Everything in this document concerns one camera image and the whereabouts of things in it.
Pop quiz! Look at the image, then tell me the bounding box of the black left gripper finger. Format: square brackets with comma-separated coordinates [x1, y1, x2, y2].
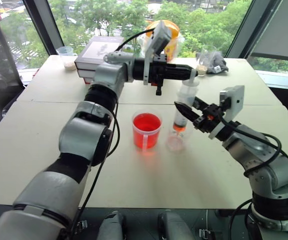
[175, 71, 199, 82]
[175, 63, 199, 73]

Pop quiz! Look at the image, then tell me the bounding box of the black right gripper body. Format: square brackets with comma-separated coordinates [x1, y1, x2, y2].
[192, 103, 227, 135]

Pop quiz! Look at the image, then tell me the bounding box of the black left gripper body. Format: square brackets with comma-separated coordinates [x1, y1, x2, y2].
[148, 55, 179, 97]

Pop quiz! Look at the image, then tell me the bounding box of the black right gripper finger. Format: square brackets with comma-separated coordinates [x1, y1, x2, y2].
[193, 95, 211, 111]
[174, 100, 201, 124]

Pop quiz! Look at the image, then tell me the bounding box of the clear plastic syringe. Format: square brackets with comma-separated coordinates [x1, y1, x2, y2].
[172, 71, 201, 137]

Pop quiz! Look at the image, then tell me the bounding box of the small cup near bag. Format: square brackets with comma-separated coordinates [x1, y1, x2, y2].
[195, 64, 208, 77]

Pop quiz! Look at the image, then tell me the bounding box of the clear empty plastic cup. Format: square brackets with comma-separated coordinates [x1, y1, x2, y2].
[165, 121, 194, 154]

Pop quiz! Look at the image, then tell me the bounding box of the plastic cup with red liquid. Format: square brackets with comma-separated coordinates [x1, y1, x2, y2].
[131, 112, 163, 152]

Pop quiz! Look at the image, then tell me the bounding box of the clear measuring cup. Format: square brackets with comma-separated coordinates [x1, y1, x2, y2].
[56, 45, 78, 62]

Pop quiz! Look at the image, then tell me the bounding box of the tall clear glass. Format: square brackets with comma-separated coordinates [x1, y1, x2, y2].
[195, 44, 219, 76]

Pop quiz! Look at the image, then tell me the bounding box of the orange and yellow bag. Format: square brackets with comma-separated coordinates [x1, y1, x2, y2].
[138, 19, 185, 63]

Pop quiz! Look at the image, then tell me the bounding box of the grey hardcover book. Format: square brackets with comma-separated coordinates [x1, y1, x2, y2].
[73, 35, 125, 71]

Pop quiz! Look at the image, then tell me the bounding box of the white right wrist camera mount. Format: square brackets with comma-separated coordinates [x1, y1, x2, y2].
[208, 84, 245, 140]

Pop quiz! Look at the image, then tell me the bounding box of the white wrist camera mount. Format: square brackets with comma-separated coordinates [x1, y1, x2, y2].
[208, 84, 245, 140]
[143, 20, 173, 86]

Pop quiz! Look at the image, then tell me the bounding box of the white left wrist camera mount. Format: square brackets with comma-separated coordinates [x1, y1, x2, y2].
[143, 20, 173, 86]

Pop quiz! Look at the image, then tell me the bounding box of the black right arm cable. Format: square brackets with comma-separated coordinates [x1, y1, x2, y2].
[218, 116, 285, 179]

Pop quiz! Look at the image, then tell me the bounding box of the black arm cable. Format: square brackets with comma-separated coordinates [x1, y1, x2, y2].
[70, 27, 158, 240]
[218, 116, 285, 179]

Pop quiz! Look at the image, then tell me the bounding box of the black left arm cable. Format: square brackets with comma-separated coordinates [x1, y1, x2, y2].
[70, 27, 158, 240]

